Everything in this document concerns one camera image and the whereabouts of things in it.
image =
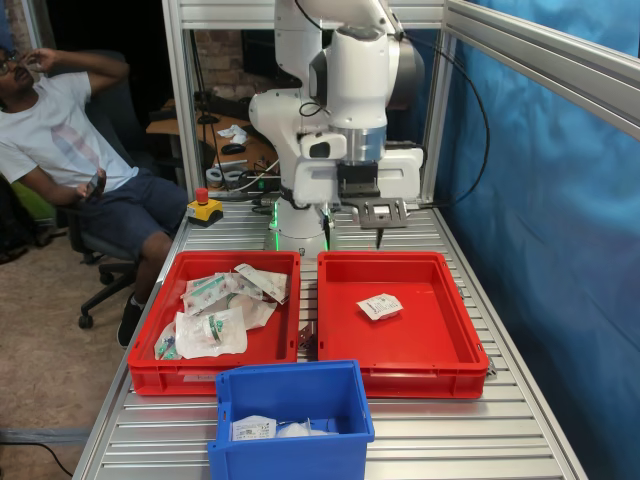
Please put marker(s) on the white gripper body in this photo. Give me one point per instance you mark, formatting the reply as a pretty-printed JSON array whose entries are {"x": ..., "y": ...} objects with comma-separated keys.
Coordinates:
[{"x": 315, "y": 182}]

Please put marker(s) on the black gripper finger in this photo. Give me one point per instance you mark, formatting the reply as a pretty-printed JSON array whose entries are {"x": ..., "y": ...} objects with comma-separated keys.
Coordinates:
[
  {"x": 326, "y": 230},
  {"x": 379, "y": 239}
]

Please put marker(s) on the black smartphone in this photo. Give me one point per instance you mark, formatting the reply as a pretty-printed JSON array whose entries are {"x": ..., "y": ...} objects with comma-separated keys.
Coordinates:
[{"x": 96, "y": 184}]

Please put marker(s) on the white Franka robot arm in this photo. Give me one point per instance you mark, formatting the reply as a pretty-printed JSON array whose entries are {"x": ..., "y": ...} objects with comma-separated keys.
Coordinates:
[{"x": 360, "y": 75}]

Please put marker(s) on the man's right hand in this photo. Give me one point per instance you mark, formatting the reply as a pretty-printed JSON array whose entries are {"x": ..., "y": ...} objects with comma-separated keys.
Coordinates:
[{"x": 86, "y": 192}]

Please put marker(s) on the man's left hand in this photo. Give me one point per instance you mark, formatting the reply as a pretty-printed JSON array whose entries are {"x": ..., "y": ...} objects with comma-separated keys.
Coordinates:
[{"x": 44, "y": 60}]

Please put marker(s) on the power strip with green light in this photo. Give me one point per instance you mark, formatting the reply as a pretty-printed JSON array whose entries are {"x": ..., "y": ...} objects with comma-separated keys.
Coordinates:
[{"x": 260, "y": 184}]

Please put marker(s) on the wooden desk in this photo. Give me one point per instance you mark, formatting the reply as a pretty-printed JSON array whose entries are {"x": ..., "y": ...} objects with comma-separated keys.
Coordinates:
[{"x": 250, "y": 150}]

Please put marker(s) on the white packet with barcode label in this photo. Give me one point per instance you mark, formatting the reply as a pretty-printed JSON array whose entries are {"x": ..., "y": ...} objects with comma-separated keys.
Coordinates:
[{"x": 265, "y": 282}]

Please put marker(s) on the white tape roll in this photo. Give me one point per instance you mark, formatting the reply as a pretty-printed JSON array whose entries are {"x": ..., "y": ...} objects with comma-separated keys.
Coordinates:
[
  {"x": 215, "y": 177},
  {"x": 232, "y": 176}
]

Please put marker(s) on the black computer mouse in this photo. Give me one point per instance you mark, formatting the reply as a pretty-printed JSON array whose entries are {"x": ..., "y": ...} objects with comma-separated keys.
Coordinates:
[{"x": 232, "y": 148}]

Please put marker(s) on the crumpled white tissue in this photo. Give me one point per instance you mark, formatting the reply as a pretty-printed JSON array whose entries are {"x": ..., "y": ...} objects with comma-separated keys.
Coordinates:
[{"x": 232, "y": 132}]

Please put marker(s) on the red plastic crate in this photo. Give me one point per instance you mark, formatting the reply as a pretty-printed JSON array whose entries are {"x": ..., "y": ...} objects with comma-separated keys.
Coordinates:
[
  {"x": 425, "y": 340},
  {"x": 280, "y": 330}
]

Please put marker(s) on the yellow emergency stop button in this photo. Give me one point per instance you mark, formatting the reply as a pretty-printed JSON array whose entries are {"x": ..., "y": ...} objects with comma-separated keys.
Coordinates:
[{"x": 205, "y": 212}]

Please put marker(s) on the clear packet with green part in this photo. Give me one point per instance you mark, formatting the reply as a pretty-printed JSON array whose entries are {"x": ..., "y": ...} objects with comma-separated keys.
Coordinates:
[{"x": 215, "y": 295}]

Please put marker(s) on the black monitor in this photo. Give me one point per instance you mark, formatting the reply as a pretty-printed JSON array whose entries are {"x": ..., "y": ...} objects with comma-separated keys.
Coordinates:
[{"x": 257, "y": 55}]

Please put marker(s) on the clear bag with green valve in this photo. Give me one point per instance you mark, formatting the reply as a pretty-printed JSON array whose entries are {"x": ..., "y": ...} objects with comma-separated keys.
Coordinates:
[{"x": 210, "y": 335}]

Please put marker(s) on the blue plastic storage bin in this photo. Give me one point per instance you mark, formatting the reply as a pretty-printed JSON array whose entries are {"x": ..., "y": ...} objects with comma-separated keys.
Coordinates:
[{"x": 290, "y": 390}]

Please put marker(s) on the blue fabric curtain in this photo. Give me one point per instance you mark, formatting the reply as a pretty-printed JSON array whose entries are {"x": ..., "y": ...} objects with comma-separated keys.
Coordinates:
[{"x": 550, "y": 250}]

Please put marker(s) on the small packet of green pieces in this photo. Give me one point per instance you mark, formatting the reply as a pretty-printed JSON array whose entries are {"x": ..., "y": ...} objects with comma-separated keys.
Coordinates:
[{"x": 167, "y": 347}]

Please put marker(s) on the plain white bandage packet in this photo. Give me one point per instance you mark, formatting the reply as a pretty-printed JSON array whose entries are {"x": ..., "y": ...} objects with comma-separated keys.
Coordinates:
[{"x": 300, "y": 430}]

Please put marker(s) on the dark grey office chair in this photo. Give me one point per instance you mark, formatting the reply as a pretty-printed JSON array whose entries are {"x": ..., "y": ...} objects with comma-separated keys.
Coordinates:
[{"x": 115, "y": 127}]

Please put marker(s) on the seated man white t-shirt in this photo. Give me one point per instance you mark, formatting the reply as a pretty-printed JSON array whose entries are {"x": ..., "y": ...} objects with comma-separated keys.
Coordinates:
[{"x": 50, "y": 135}]

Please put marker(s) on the green cushion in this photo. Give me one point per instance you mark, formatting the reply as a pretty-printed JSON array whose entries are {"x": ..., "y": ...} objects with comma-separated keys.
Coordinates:
[{"x": 35, "y": 205}]

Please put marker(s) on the grey floor strip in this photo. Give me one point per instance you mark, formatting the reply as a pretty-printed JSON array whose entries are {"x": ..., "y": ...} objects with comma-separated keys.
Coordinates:
[{"x": 40, "y": 436}]

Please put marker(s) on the metal corner bracket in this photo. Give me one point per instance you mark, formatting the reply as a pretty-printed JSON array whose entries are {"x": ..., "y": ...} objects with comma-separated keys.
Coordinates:
[{"x": 307, "y": 337}]

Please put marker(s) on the aluminium profile frame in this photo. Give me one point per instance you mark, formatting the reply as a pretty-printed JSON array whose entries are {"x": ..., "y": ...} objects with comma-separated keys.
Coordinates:
[{"x": 175, "y": 100}]

